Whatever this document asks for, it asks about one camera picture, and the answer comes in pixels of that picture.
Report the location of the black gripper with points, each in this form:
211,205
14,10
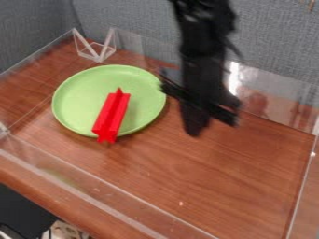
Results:
197,85

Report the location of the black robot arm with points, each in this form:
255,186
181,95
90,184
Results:
205,9

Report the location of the red star-shaped bar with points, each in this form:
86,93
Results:
109,121

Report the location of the green round plate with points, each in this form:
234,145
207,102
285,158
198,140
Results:
81,95

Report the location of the black box under table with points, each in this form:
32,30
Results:
20,214

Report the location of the clear acrylic enclosure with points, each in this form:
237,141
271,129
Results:
239,183

